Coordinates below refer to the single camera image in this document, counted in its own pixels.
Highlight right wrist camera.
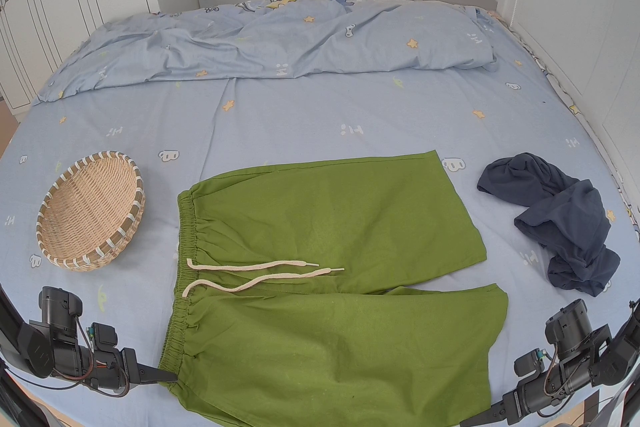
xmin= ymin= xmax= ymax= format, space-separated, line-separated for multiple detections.
xmin=514 ymin=348 xmax=547 ymax=379

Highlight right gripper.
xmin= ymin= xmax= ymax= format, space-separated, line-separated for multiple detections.
xmin=501 ymin=359 xmax=594 ymax=422

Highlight pale blue quilt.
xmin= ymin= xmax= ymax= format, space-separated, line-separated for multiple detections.
xmin=32 ymin=0 xmax=499 ymax=105

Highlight round woven basket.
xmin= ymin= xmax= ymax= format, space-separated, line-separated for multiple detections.
xmin=36 ymin=151 xmax=146 ymax=274

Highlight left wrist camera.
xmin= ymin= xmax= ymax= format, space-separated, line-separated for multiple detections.
xmin=88 ymin=322 xmax=121 ymax=351

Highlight bed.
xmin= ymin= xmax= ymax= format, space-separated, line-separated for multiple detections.
xmin=0 ymin=0 xmax=640 ymax=427

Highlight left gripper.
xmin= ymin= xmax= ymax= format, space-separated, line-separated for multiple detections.
xmin=92 ymin=348 xmax=141 ymax=397

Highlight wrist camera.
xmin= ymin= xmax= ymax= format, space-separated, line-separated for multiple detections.
xmin=88 ymin=322 xmax=121 ymax=351
xmin=514 ymin=348 xmax=547 ymax=379

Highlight dark blue garment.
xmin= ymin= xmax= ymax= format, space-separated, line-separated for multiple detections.
xmin=476 ymin=153 xmax=622 ymax=299

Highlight green shorts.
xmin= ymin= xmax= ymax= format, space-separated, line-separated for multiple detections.
xmin=157 ymin=150 xmax=510 ymax=427

